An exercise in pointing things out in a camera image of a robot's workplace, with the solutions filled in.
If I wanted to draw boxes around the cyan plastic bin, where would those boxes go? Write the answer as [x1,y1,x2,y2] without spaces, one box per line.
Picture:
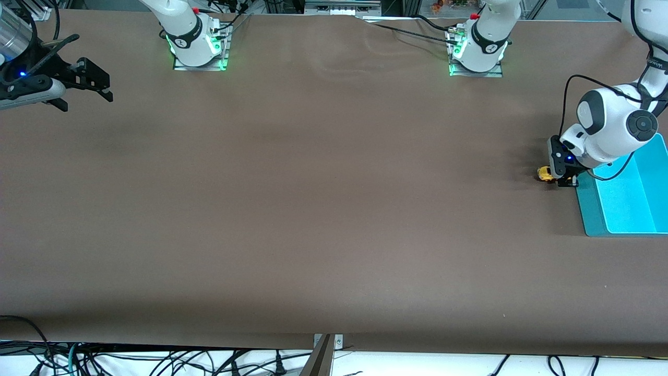
[575,133,668,238]

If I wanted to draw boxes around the grey power strip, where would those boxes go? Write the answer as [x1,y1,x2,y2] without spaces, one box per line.
[305,0,383,16]

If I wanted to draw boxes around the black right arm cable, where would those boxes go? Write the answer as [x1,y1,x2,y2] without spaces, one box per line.
[0,0,81,84]

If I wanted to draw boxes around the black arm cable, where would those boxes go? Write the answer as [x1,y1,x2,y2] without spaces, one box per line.
[558,0,668,182]
[0,0,81,84]

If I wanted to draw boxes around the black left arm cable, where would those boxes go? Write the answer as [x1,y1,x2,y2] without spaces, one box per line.
[558,0,668,182]

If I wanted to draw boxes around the aluminium frame post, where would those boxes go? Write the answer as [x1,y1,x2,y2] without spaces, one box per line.
[29,0,53,22]

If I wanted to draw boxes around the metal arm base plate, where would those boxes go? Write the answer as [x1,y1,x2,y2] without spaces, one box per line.
[172,23,233,72]
[447,27,505,78]

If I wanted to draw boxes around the black base cable bundle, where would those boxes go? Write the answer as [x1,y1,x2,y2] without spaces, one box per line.
[200,0,252,41]

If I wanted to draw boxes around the short black table cable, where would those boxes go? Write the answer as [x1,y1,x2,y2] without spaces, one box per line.
[415,14,452,35]

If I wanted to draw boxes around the long black table cable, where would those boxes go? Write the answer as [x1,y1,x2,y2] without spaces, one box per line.
[372,22,460,48]

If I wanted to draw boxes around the black looped floor cable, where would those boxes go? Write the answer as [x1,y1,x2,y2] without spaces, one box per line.
[0,315,56,376]

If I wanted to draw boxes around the dark support post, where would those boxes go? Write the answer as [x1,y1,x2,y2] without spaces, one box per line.
[300,334,335,376]

